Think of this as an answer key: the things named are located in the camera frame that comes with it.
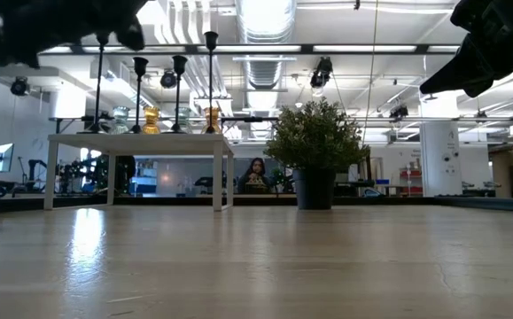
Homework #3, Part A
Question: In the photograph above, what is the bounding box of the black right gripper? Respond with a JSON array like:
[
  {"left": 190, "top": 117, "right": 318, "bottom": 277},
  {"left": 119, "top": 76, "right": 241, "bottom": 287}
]
[{"left": 418, "top": 0, "right": 513, "bottom": 98}]

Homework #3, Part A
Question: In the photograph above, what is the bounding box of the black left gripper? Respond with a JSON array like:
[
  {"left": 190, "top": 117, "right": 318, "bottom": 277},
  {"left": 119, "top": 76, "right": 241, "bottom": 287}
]
[{"left": 16, "top": 0, "right": 149, "bottom": 67}]

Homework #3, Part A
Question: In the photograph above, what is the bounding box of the person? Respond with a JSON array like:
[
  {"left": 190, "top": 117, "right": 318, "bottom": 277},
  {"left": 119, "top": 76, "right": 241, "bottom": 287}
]
[{"left": 237, "top": 157, "right": 275, "bottom": 195}]

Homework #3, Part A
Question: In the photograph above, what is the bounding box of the white round pillar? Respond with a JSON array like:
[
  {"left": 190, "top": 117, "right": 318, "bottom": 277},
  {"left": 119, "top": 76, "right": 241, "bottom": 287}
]
[{"left": 419, "top": 92, "right": 463, "bottom": 198}]

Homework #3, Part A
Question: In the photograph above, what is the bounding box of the amber glass candle holder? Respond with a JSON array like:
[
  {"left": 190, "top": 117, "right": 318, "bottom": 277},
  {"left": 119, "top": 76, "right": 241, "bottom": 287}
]
[
  {"left": 141, "top": 105, "right": 163, "bottom": 136},
  {"left": 201, "top": 105, "right": 223, "bottom": 136}
]

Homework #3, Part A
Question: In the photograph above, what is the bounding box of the green artificial plant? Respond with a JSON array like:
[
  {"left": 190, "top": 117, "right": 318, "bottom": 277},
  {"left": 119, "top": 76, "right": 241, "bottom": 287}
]
[{"left": 263, "top": 97, "right": 371, "bottom": 174}]

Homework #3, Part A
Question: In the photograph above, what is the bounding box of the red storage shelf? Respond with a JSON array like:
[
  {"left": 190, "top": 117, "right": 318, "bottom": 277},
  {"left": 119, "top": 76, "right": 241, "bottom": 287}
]
[{"left": 399, "top": 166, "right": 424, "bottom": 196}]

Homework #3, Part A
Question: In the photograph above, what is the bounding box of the small white side table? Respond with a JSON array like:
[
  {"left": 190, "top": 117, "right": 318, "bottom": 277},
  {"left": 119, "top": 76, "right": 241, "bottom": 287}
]
[{"left": 43, "top": 133, "right": 235, "bottom": 212}]

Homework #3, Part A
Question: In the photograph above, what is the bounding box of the black ceiling spotlight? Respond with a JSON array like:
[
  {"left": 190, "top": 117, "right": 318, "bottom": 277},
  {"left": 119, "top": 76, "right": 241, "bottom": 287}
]
[
  {"left": 160, "top": 69, "right": 179, "bottom": 89},
  {"left": 10, "top": 77, "right": 31, "bottom": 97}
]

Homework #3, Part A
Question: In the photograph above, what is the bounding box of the tall black candlestick holder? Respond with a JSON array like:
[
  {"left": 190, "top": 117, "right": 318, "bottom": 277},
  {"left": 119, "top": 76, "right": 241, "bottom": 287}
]
[
  {"left": 77, "top": 34, "right": 112, "bottom": 135},
  {"left": 202, "top": 30, "right": 220, "bottom": 135}
]

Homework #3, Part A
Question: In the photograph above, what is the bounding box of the blue storage box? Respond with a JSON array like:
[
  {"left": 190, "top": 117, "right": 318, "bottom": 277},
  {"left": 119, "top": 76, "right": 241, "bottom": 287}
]
[{"left": 128, "top": 175, "right": 158, "bottom": 195}]

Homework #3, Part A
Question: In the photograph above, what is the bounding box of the black table frame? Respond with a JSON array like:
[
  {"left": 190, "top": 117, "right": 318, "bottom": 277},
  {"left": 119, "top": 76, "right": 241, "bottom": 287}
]
[{"left": 0, "top": 194, "right": 513, "bottom": 216}]

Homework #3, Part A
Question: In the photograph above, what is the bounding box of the black overhead camera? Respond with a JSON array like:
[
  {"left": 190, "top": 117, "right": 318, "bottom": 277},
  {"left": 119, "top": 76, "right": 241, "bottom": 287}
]
[{"left": 308, "top": 56, "right": 334, "bottom": 89}]

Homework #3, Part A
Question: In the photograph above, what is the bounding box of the computer monitor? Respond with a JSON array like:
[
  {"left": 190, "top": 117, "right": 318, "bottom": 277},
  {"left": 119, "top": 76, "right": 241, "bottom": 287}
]
[{"left": 0, "top": 143, "right": 15, "bottom": 175}]

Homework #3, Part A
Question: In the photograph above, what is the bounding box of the dark plant pot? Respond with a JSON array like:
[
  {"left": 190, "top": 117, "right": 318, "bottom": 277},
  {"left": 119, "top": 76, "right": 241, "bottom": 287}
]
[{"left": 291, "top": 167, "right": 337, "bottom": 211}]

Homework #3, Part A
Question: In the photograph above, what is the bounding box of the clear glass candle holder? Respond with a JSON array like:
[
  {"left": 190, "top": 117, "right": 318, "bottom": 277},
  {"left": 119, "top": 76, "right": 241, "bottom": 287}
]
[
  {"left": 108, "top": 105, "right": 132, "bottom": 136},
  {"left": 174, "top": 105, "right": 193, "bottom": 136}
]

